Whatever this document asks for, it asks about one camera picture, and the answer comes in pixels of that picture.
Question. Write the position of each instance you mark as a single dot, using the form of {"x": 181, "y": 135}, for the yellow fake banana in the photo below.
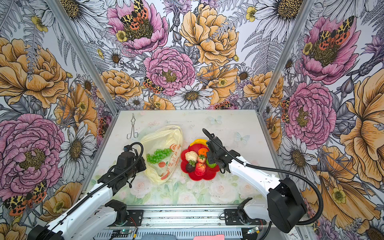
{"x": 199, "y": 141}

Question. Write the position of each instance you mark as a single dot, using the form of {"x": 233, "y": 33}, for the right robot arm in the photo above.
{"x": 284, "y": 206}

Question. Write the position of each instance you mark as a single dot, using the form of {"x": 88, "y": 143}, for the translucent yellowish plastic bag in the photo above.
{"x": 168, "y": 137}

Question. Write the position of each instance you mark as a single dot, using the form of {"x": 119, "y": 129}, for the green fake pepper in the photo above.
{"x": 211, "y": 165}

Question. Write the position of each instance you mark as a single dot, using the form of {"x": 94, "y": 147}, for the pink cloth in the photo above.
{"x": 215, "y": 237}

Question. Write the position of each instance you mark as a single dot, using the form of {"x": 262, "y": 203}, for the cream fake garlic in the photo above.
{"x": 191, "y": 156}

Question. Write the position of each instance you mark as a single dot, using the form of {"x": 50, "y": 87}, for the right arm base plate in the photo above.
{"x": 234, "y": 217}

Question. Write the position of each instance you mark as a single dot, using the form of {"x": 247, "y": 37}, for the metal tongs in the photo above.
{"x": 133, "y": 134}

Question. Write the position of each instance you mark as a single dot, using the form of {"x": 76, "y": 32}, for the dark purple fake mangosteen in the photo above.
{"x": 190, "y": 166}

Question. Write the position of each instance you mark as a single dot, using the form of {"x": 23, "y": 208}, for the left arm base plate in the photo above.
{"x": 130, "y": 218}

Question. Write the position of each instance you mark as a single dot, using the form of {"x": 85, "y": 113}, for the orange fake fruit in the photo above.
{"x": 203, "y": 151}

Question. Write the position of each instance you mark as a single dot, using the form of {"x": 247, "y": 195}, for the small circuit board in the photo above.
{"x": 124, "y": 234}

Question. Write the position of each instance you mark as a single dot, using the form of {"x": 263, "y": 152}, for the red fake apple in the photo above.
{"x": 200, "y": 169}

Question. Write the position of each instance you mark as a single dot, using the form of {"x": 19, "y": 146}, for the aluminium front rail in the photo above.
{"x": 182, "y": 217}

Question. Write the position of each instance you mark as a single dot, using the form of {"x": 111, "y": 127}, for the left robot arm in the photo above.
{"x": 97, "y": 209}

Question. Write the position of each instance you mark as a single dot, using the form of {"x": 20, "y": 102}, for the small red fake strawberry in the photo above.
{"x": 201, "y": 159}

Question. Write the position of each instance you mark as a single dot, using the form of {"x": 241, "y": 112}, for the green fake grapes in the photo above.
{"x": 159, "y": 155}

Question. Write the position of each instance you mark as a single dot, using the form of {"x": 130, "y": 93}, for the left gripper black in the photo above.
{"x": 142, "y": 167}

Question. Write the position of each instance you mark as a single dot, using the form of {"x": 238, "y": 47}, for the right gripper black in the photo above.
{"x": 209, "y": 156}

